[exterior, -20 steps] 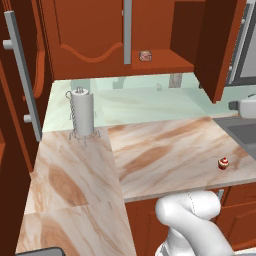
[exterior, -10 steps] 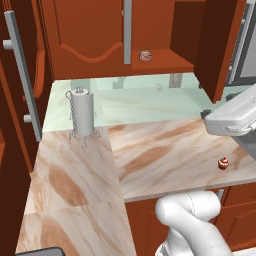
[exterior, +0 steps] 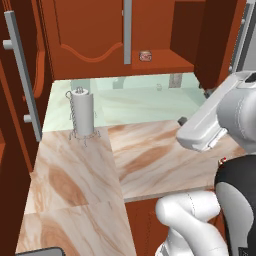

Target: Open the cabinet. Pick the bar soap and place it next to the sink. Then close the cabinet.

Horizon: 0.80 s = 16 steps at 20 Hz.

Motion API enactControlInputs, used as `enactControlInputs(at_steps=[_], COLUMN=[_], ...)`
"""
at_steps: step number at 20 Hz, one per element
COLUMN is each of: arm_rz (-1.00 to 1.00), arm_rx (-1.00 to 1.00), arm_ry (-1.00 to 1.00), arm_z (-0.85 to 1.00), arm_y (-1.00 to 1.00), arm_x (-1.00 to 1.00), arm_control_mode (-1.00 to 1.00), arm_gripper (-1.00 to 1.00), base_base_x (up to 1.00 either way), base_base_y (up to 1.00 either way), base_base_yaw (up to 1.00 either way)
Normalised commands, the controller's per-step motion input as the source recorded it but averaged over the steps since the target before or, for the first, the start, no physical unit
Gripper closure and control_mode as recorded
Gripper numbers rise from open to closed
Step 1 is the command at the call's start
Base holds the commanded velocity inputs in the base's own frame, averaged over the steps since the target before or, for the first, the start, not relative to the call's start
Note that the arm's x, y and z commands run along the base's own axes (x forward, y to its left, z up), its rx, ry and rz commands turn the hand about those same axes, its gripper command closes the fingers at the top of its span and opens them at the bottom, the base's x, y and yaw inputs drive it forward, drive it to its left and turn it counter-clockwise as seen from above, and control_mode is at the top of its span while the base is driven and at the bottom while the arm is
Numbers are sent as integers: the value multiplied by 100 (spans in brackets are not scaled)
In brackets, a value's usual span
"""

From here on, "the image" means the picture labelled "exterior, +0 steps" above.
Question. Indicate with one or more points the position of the brown open cabinet shelf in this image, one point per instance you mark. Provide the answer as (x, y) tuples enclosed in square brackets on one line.
[(156, 33)]

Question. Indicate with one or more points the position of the brown tall cabinet door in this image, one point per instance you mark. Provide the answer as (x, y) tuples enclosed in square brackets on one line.
[(13, 186)]

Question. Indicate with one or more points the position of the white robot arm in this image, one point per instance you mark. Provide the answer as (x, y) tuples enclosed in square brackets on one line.
[(233, 206)]

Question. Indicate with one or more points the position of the white paper towel roll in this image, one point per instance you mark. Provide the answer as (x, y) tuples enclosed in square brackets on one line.
[(83, 113)]

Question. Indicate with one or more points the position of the brown open cabinet door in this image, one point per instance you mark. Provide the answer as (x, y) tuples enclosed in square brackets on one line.
[(216, 43)]

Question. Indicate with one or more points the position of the brown cabinet door, curved trim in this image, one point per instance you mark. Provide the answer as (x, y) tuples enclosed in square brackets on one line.
[(90, 36)]

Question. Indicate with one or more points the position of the brown base cabinet front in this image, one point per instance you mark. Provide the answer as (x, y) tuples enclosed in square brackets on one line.
[(143, 226)]

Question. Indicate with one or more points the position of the grey wall outlet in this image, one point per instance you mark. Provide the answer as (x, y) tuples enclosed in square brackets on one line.
[(175, 81)]

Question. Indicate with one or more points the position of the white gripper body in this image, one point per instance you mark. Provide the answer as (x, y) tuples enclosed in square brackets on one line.
[(203, 121)]

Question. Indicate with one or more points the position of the dark grey flat fitting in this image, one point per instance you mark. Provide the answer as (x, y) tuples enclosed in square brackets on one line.
[(41, 252)]

